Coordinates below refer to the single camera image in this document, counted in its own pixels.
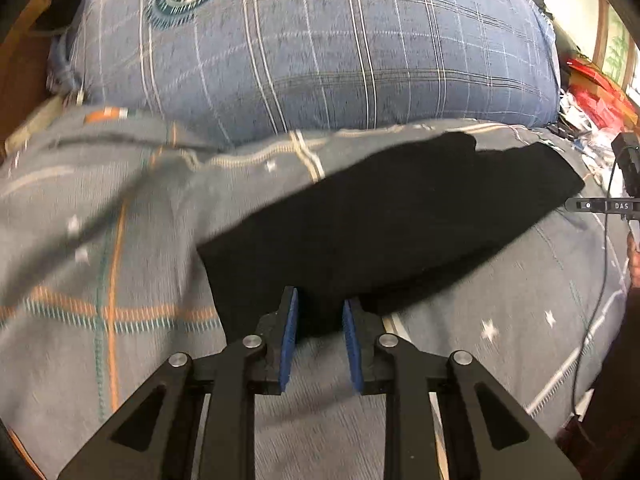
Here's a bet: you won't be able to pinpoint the grey star patterned bedsheet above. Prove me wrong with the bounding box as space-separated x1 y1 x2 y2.
1 110 627 479

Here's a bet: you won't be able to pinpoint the black pants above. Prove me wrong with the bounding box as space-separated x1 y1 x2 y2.
198 132 585 341

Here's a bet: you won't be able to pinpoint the red items pile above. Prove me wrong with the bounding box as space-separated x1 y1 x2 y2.
566 58 639 134

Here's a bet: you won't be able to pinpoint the brown quilted jacket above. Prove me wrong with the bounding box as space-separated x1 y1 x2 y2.
15 0 82 37

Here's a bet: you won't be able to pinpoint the person's right hand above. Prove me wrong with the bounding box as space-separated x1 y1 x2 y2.
627 233 640 288

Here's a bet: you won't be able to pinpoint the blue plaid pillow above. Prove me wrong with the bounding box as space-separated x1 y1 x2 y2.
50 0 560 148

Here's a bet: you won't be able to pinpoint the brown wooden headboard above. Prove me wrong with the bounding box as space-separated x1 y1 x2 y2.
1 0 58 143

